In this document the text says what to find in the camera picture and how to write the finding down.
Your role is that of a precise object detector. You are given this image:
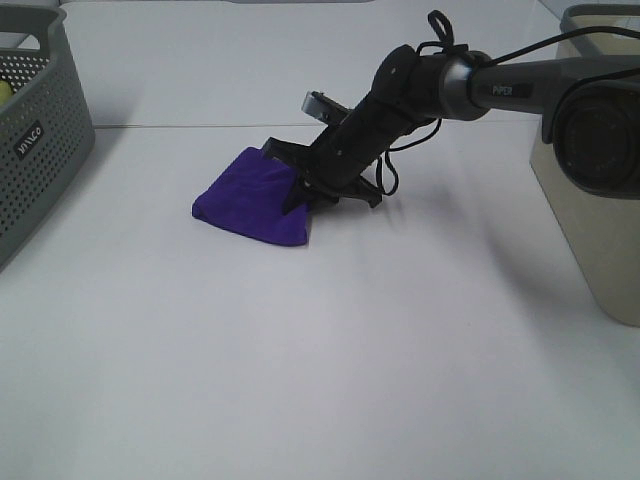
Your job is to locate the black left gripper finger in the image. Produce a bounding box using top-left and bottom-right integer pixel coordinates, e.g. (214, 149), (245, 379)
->
(261, 137), (300, 161)

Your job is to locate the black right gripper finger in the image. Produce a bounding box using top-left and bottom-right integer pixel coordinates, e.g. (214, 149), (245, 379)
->
(281, 173), (339, 215)

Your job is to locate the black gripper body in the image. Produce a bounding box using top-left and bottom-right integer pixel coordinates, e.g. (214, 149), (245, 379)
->
(281, 45), (441, 208)

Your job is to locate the purple towel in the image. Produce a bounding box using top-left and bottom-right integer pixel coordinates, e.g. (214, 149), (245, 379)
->
(191, 147), (308, 247)

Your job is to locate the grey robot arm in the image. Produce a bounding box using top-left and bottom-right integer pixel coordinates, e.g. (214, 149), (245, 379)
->
(262, 45), (639, 212)

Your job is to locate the beige bin with grey rim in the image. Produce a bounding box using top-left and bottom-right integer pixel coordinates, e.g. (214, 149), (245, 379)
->
(530, 1), (639, 328)

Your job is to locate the grey perforated plastic basket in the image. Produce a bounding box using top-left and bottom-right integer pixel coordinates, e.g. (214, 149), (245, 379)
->
(1, 3), (95, 263)

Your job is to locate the yellow-green item in basket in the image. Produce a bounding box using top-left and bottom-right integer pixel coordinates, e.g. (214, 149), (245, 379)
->
(0, 80), (13, 105)

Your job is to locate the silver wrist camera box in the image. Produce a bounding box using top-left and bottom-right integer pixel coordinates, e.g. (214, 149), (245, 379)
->
(301, 91), (351, 126)

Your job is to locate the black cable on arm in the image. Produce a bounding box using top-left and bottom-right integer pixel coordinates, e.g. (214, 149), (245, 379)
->
(374, 9), (640, 197)

